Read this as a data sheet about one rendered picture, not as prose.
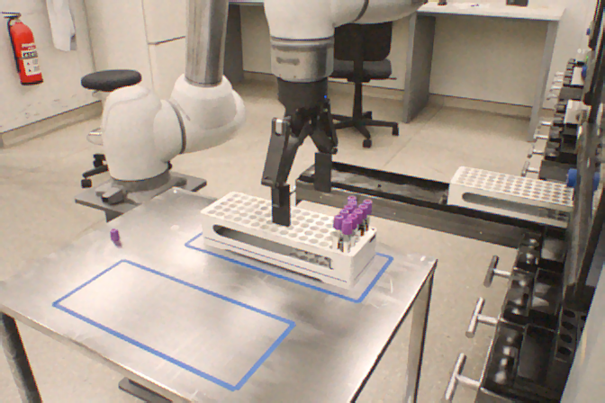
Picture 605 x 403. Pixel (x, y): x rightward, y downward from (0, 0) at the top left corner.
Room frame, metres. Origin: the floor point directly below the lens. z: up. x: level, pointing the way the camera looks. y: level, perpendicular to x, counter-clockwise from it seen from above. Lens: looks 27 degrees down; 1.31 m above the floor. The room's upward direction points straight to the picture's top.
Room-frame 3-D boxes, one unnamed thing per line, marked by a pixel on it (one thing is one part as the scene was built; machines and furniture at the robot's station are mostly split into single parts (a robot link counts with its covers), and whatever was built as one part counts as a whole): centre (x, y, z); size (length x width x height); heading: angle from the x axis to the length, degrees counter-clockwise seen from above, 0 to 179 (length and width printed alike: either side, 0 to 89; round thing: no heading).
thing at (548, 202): (0.94, -0.44, 0.83); 0.30 x 0.10 x 0.06; 63
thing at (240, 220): (0.77, 0.04, 0.85); 0.30 x 0.10 x 0.06; 61
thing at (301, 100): (0.76, 0.01, 1.09); 0.08 x 0.07 x 0.09; 151
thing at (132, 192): (1.27, 0.47, 0.73); 0.22 x 0.18 x 0.06; 153
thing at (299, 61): (0.76, 0.01, 1.16); 0.09 x 0.09 x 0.06
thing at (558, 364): (0.49, -0.32, 0.85); 0.12 x 0.02 x 0.06; 152
